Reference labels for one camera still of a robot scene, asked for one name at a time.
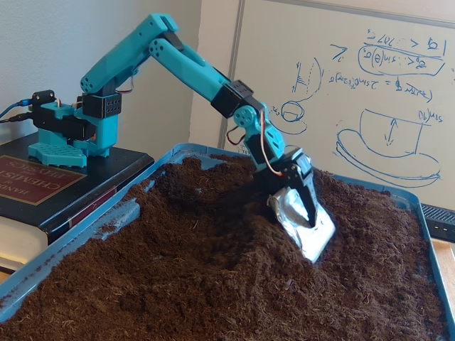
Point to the perforated box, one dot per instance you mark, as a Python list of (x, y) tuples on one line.
[(440, 220)]

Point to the black chemistry physics handbook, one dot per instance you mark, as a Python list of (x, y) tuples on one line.
[(21, 177)]

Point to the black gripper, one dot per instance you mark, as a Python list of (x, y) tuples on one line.
[(298, 170)]

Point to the teal five-joint robot arm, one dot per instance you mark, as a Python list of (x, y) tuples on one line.
[(188, 67)]

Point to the blue plastic tray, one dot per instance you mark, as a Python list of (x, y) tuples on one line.
[(122, 213)]

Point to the whiteboard with blue drawings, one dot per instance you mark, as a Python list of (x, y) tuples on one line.
[(355, 106)]

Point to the brown fibrous soil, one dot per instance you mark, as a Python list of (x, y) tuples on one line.
[(213, 284)]

